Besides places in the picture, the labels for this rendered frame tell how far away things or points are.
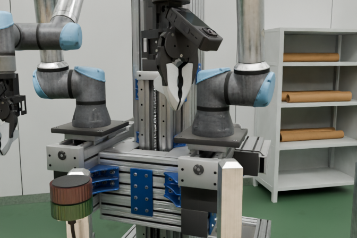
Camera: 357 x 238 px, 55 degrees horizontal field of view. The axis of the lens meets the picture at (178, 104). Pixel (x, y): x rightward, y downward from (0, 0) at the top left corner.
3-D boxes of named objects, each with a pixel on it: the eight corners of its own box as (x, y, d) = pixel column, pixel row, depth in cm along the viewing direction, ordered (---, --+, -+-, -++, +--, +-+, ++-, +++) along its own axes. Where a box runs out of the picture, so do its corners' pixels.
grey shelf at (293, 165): (252, 185, 355) (257, 31, 333) (330, 178, 373) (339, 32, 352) (273, 202, 311) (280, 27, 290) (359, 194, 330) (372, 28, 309)
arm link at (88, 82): (103, 101, 132) (102, 66, 130) (67, 102, 131) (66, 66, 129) (108, 98, 144) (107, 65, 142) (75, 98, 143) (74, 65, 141)
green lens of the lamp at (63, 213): (57, 203, 54) (56, 190, 54) (95, 202, 55) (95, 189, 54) (45, 221, 48) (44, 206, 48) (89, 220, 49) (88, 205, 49)
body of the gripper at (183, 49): (171, 60, 72) (171, 1, 70) (198, 61, 65) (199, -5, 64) (139, 61, 67) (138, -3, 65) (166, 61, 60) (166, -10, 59)
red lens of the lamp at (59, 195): (56, 188, 54) (55, 175, 54) (95, 187, 54) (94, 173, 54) (44, 204, 48) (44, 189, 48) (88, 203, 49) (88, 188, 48)
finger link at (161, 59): (175, 84, 66) (175, 38, 64) (180, 85, 64) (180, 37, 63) (154, 86, 63) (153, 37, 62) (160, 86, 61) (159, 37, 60)
